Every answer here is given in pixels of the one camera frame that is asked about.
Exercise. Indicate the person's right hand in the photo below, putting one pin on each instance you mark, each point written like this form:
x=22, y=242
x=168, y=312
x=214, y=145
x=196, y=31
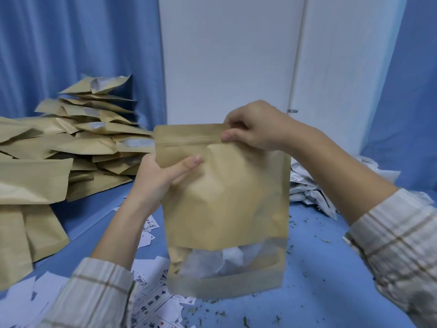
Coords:
x=266, y=126

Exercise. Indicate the person's left hand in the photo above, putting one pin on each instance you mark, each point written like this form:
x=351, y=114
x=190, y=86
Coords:
x=153, y=181

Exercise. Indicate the kraft pouch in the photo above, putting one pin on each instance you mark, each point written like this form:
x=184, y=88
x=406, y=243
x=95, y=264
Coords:
x=225, y=201

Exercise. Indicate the pile of white tea bags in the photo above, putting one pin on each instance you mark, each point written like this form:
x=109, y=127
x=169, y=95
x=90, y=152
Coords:
x=307, y=191

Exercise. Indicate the pile of kraft pouches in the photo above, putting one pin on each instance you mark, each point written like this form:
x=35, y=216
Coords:
x=51, y=160

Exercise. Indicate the white paper labels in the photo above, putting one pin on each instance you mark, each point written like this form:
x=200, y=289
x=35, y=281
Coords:
x=153, y=304

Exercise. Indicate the person's right forearm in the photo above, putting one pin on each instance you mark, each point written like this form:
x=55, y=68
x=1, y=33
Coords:
x=392, y=235

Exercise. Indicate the person's left forearm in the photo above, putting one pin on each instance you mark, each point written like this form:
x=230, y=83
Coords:
x=102, y=276

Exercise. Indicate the blue curtain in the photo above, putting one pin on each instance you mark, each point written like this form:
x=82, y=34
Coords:
x=68, y=40
x=409, y=99

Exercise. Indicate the blue table cover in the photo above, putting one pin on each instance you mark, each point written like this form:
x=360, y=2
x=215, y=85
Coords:
x=324, y=286

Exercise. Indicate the white wall pipe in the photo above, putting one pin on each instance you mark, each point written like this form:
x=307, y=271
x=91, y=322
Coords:
x=297, y=47

